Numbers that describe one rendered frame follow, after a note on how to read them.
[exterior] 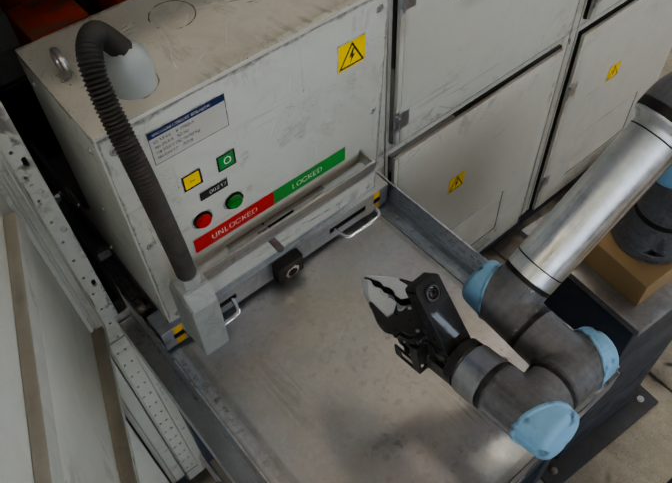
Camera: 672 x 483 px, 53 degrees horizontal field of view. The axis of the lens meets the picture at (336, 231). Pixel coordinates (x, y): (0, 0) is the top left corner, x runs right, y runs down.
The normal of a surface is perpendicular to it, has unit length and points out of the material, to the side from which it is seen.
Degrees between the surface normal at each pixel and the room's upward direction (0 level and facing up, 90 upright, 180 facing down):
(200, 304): 64
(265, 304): 0
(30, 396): 0
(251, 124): 94
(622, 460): 0
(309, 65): 94
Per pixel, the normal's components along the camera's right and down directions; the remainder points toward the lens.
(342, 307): -0.04, -0.62
